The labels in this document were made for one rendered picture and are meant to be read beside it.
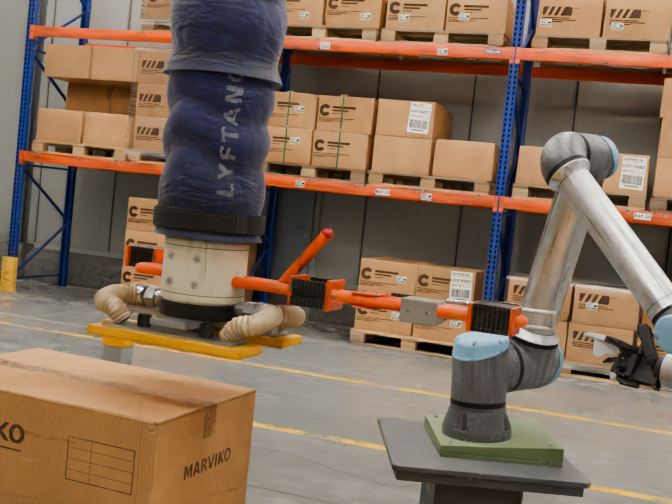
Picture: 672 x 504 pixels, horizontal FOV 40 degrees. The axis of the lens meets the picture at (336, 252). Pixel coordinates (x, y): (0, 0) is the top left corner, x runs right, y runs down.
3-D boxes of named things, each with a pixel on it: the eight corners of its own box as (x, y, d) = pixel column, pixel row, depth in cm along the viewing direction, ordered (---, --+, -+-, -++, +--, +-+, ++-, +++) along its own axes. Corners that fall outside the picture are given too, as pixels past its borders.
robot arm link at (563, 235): (478, 376, 263) (553, 124, 241) (519, 371, 274) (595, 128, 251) (515, 403, 252) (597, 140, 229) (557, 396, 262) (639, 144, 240)
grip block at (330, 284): (284, 306, 175) (287, 275, 174) (305, 303, 184) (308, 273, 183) (325, 312, 172) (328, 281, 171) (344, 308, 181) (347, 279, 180)
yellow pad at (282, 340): (140, 325, 198) (142, 302, 197) (165, 321, 207) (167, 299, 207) (282, 349, 185) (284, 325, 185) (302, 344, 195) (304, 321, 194)
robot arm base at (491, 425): (432, 424, 259) (434, 389, 258) (496, 423, 262) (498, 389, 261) (453, 443, 240) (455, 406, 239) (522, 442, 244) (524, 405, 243)
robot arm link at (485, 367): (438, 394, 252) (441, 331, 251) (482, 388, 262) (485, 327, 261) (478, 406, 240) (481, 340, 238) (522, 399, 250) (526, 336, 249)
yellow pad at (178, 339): (85, 333, 180) (87, 308, 180) (115, 329, 189) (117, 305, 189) (238, 361, 168) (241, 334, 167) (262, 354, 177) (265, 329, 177)
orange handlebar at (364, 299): (86, 269, 194) (87, 252, 193) (163, 266, 222) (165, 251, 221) (523, 334, 160) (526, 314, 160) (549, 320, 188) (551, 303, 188)
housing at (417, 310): (397, 321, 168) (400, 297, 168) (408, 318, 174) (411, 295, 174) (434, 327, 165) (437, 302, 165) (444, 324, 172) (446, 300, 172)
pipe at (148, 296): (93, 314, 182) (95, 286, 181) (161, 306, 205) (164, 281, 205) (245, 340, 169) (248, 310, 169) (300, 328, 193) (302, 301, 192)
